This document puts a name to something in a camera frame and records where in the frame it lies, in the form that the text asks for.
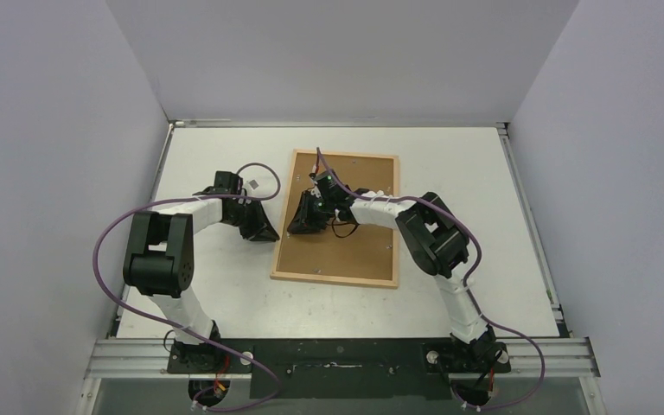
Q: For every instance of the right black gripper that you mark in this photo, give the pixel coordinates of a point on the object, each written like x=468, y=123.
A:
x=311, y=209

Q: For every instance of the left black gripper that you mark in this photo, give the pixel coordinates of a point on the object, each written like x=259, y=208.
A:
x=261, y=229

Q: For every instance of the brown cardboard backing board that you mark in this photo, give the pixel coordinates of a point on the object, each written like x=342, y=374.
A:
x=360, y=252

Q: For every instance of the wooden picture frame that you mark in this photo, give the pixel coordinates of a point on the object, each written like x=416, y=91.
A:
x=286, y=258

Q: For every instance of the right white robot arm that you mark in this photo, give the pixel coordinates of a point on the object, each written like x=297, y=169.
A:
x=435, y=242

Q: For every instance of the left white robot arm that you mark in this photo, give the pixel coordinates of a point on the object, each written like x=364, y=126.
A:
x=159, y=262

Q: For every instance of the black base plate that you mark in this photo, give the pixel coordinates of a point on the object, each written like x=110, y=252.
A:
x=340, y=383

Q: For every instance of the aluminium rail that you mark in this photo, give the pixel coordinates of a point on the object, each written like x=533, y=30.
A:
x=148, y=358

